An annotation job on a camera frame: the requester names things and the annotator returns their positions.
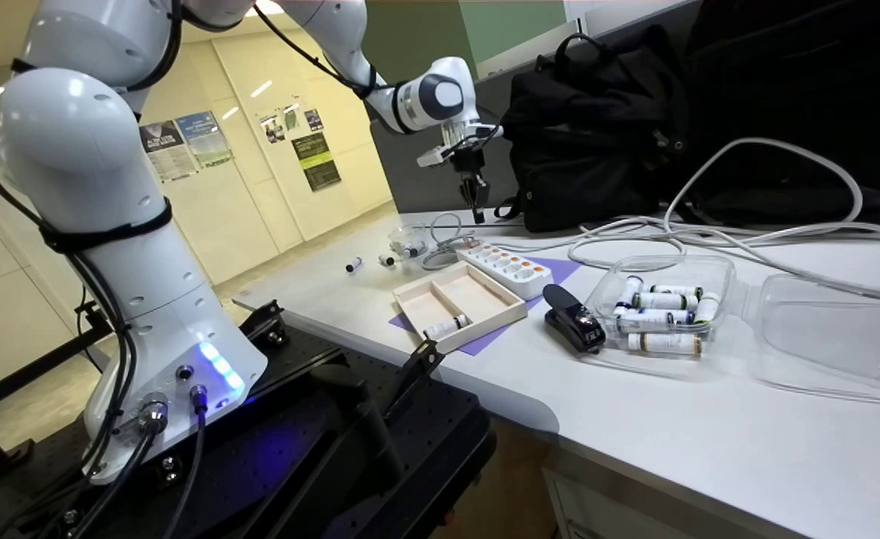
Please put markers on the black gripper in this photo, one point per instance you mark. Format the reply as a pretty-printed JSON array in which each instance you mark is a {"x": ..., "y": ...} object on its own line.
[{"x": 469, "y": 160}]

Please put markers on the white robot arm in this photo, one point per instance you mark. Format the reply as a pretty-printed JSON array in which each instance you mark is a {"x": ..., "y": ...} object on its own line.
[{"x": 70, "y": 140}]

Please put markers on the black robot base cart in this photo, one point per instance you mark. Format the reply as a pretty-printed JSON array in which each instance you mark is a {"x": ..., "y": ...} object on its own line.
[{"x": 333, "y": 443}]

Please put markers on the white power strip adapter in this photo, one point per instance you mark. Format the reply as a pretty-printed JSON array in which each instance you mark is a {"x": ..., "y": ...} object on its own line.
[{"x": 519, "y": 272}]

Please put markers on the black backpack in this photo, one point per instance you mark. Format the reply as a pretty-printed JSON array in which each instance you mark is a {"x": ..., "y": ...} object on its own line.
[{"x": 597, "y": 128}]

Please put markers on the wooden divided tray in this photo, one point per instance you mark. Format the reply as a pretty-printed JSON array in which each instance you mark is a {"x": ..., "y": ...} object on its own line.
[{"x": 462, "y": 287}]

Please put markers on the black stapler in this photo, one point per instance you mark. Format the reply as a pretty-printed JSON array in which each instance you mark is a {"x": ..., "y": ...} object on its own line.
[{"x": 574, "y": 320}]

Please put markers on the white marker tube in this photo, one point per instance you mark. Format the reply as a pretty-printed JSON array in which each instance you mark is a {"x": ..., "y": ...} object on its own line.
[
  {"x": 650, "y": 320},
  {"x": 670, "y": 296},
  {"x": 665, "y": 344}
]

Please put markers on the clear plastic container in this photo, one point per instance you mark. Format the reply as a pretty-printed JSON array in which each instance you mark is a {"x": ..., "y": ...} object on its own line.
[{"x": 659, "y": 269}]

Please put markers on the clear plastic lid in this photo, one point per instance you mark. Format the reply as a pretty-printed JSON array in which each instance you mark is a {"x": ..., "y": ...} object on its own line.
[{"x": 815, "y": 339}]

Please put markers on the dark wall poster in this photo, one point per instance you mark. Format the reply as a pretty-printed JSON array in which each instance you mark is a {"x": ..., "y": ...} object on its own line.
[{"x": 317, "y": 163}]

